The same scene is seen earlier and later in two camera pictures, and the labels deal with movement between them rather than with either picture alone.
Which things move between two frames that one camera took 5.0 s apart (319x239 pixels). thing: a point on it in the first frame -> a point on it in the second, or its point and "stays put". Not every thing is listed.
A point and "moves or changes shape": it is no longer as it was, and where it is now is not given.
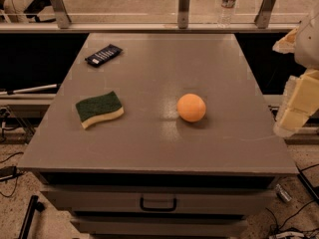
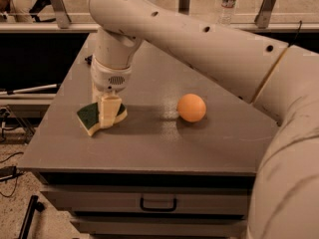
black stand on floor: [34, 205] stays put
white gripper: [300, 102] -> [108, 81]
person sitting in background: [20, 3] stays put
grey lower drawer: [161, 225] stays put
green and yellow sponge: [97, 108] moves or changes shape
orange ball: [191, 108] stays put
